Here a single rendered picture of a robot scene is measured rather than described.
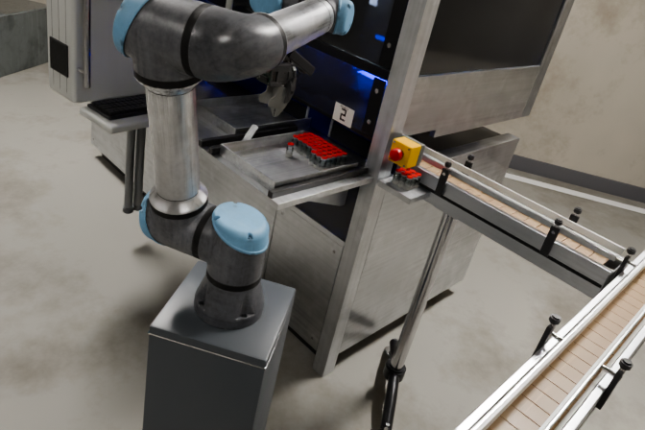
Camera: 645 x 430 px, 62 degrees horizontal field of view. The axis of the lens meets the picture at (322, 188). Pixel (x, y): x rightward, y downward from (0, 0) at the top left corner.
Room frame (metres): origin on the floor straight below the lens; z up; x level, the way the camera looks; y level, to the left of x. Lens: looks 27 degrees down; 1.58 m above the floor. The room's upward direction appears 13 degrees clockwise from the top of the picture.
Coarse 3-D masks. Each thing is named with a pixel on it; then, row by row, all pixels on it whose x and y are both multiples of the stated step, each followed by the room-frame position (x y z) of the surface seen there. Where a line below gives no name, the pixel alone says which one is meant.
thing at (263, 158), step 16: (224, 144) 1.47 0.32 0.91; (240, 144) 1.51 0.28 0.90; (256, 144) 1.56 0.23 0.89; (272, 144) 1.61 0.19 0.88; (240, 160) 1.40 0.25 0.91; (256, 160) 1.47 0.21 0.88; (272, 160) 1.50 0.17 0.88; (288, 160) 1.52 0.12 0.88; (304, 160) 1.55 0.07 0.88; (256, 176) 1.34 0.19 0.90; (272, 176) 1.39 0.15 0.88; (288, 176) 1.42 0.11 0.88; (304, 176) 1.38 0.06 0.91; (320, 176) 1.43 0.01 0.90
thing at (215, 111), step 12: (240, 96) 1.92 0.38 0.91; (252, 96) 1.97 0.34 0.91; (204, 108) 1.71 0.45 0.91; (216, 108) 1.82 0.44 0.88; (228, 108) 1.85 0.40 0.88; (240, 108) 1.88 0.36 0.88; (252, 108) 1.91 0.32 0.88; (264, 108) 1.93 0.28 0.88; (216, 120) 1.67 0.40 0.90; (228, 120) 1.74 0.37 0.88; (240, 120) 1.76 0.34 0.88; (252, 120) 1.79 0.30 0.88; (264, 120) 1.82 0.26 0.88; (276, 120) 1.84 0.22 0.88; (288, 120) 1.87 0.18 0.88; (300, 120) 1.82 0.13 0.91; (228, 132) 1.62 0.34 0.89; (240, 132) 1.62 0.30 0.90
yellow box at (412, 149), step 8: (408, 136) 1.57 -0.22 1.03; (400, 144) 1.50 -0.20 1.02; (408, 144) 1.50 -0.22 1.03; (416, 144) 1.51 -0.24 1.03; (424, 144) 1.53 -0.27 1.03; (408, 152) 1.48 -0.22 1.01; (416, 152) 1.50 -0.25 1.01; (392, 160) 1.51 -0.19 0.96; (400, 160) 1.49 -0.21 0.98; (408, 160) 1.48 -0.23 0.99; (416, 160) 1.51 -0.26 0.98
